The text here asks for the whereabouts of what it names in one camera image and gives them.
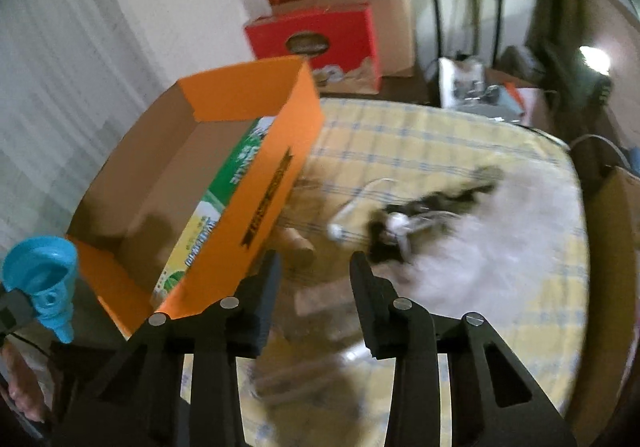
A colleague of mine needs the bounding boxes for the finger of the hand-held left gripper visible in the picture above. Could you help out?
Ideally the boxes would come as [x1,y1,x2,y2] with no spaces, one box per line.
[0,289,34,334]

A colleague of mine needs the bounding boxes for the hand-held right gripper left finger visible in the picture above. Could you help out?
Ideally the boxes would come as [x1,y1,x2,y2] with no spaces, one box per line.
[52,249,284,447]

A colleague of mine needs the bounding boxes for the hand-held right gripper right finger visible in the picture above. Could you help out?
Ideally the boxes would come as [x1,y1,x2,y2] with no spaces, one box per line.
[349,251,577,447]

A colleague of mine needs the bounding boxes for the blue plastic funnel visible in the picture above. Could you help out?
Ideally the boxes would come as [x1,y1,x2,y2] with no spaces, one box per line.
[2,236,80,344]

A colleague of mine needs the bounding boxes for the orange cardboard box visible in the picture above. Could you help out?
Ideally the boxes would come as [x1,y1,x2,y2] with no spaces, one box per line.
[66,55,325,340]

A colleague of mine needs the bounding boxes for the person's left hand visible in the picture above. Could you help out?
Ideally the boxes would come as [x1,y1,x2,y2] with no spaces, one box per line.
[0,341,48,424]

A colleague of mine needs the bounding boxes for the brown cork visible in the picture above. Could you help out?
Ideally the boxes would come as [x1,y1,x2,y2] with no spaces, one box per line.
[276,226,317,271]

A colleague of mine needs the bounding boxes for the white earphones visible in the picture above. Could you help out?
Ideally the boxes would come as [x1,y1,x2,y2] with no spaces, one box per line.
[326,177,417,259]

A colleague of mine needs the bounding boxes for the green and yellow carton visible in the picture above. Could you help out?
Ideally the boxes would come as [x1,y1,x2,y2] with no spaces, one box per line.
[150,117,277,309]

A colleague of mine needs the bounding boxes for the white fluffy cloth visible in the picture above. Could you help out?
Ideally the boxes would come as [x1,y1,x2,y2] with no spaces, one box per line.
[395,172,587,313]

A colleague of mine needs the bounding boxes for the yellow checked bedsheet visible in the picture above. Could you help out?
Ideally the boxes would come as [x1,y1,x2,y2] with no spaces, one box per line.
[180,97,592,447]

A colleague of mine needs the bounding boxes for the white plastic bag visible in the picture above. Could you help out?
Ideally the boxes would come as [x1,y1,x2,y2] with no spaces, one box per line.
[438,55,487,109]

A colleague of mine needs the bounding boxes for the white curtain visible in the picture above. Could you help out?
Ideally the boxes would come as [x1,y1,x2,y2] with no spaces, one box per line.
[0,0,173,248]

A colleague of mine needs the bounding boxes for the orange and grey packet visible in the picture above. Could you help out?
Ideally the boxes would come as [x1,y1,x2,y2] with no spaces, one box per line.
[484,81,543,128]

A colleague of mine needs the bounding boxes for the red box with oval label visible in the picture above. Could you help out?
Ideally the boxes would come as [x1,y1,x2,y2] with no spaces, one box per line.
[244,3,384,96]

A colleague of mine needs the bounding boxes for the brown cardboard box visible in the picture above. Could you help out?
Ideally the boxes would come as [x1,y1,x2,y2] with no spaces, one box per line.
[272,0,419,78]

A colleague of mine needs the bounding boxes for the dark wooden headboard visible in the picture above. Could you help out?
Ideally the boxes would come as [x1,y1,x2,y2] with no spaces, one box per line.
[529,0,640,168]

